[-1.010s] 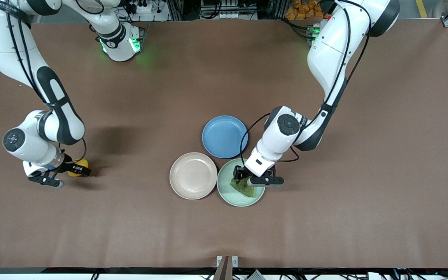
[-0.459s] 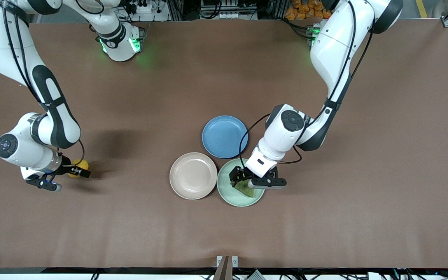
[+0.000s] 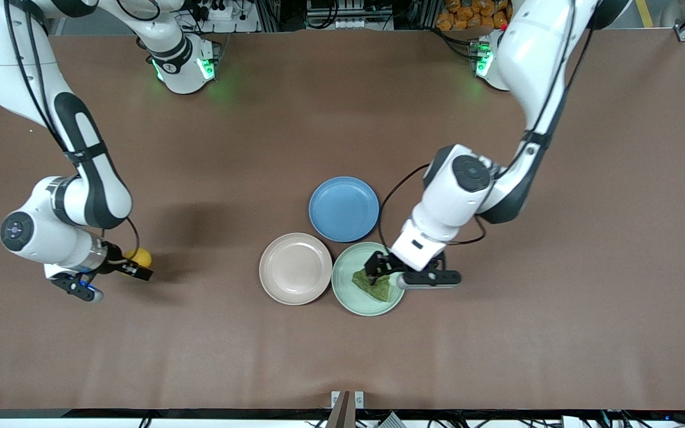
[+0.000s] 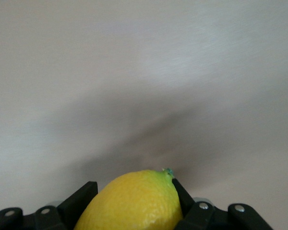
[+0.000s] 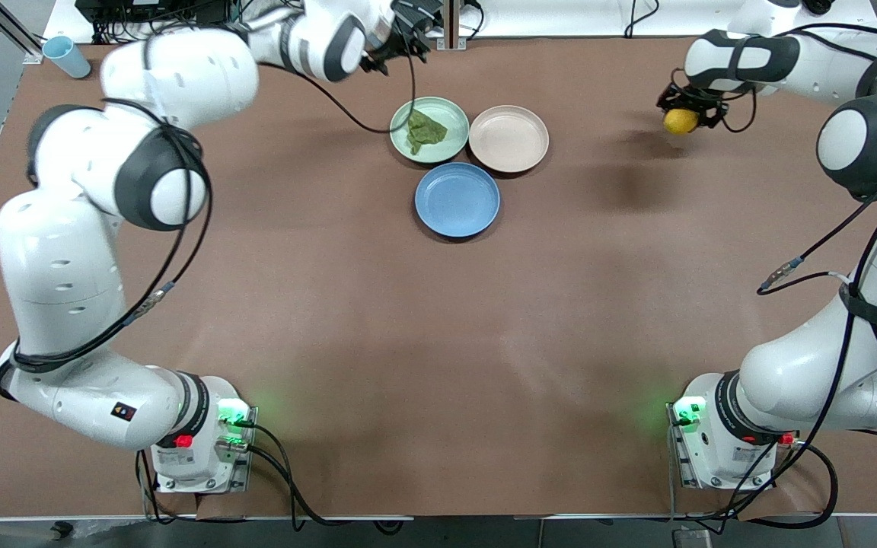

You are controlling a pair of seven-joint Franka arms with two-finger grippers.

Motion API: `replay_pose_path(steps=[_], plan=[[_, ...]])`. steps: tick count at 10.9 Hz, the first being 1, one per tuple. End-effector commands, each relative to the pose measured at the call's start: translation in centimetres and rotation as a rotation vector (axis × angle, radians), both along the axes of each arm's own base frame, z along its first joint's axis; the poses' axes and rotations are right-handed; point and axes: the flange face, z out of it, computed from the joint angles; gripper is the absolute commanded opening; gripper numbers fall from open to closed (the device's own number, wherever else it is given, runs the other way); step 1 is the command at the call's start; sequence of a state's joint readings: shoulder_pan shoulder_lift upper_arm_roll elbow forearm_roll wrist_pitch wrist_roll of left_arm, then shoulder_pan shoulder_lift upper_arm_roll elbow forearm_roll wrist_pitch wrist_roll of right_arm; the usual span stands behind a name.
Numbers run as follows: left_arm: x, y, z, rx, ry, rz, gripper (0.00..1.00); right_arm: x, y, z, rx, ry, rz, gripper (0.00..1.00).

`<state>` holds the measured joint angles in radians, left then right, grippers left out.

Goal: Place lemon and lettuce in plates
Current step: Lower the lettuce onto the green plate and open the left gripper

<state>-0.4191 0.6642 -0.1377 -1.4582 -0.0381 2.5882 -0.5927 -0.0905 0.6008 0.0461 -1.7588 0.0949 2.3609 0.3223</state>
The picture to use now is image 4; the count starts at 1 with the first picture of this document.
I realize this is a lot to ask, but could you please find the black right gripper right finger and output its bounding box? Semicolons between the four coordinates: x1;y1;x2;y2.
172;178;216;230

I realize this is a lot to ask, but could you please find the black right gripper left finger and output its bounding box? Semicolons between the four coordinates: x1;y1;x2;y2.
35;181;98;230

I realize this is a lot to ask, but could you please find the yellow lemon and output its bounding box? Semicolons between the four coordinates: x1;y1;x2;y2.
73;167;184;230

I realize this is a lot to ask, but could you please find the table cover sheet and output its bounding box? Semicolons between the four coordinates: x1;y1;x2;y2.
0;0;288;230

